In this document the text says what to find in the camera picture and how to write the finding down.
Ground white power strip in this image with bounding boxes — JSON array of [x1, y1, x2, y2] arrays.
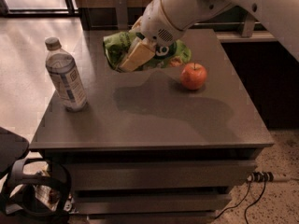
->
[[246, 171, 292, 184]]

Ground red apple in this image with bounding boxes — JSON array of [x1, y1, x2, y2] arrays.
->
[[180, 63, 207, 91]]

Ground magazines on floor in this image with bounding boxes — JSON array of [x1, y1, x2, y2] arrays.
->
[[33, 170, 72, 214]]

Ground right metal bracket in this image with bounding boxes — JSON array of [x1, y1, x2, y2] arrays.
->
[[239, 13, 256, 38]]

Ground left metal bracket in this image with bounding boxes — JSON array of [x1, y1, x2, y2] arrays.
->
[[114, 0, 128, 30]]

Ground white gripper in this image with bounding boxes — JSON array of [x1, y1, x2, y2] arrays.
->
[[118, 0, 233, 72]]

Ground clear plastic water bottle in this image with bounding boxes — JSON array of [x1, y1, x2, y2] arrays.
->
[[45, 37, 87, 112]]

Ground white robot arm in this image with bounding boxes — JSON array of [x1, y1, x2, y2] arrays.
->
[[119, 0, 299, 72]]

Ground metal bracket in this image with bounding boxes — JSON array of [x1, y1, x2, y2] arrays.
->
[[114, 0, 128, 30], [239, 13, 256, 38]]

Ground grey drawer cabinet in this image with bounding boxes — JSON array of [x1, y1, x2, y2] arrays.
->
[[31, 30, 273, 224]]

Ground black power cable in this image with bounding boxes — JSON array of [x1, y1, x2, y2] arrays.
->
[[214, 180, 252, 220], [243, 180, 267, 224]]

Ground green rice chip bag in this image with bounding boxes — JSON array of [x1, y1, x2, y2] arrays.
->
[[103, 32, 192, 72]]

